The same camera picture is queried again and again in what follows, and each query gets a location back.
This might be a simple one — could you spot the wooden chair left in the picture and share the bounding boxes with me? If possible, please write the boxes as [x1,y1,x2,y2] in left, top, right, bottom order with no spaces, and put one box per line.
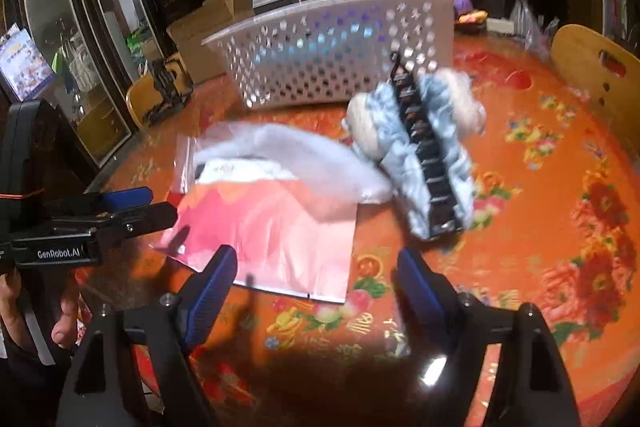
[126,53,184,129]

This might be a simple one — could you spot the fluffy socks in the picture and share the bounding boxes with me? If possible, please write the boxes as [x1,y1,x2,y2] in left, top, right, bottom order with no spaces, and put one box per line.
[343,51,487,241]

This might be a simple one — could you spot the person's left hand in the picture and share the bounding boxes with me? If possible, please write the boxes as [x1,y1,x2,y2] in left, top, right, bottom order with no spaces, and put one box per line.
[1,269,79,355]

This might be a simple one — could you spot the red item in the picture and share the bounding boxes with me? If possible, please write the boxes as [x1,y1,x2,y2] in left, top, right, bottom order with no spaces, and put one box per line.
[152,134,359,306]

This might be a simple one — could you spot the white perforated plastic basket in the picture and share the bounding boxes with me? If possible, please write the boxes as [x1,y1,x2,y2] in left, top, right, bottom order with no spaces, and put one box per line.
[202,0,456,110]

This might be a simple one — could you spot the small cardboard box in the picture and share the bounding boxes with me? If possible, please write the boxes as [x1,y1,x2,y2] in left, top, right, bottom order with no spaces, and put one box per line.
[167,0,254,83]

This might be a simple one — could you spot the wooden chair right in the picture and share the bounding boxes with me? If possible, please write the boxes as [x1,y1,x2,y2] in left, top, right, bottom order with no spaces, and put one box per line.
[550,24,639,160]

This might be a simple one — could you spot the purple plastic scoop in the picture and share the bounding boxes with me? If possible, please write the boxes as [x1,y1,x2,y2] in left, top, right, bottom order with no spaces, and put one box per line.
[454,0,474,18]

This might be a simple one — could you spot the wooden chair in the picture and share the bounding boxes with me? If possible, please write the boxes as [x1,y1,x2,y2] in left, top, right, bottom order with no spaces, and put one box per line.
[126,53,184,129]
[550,24,639,160]

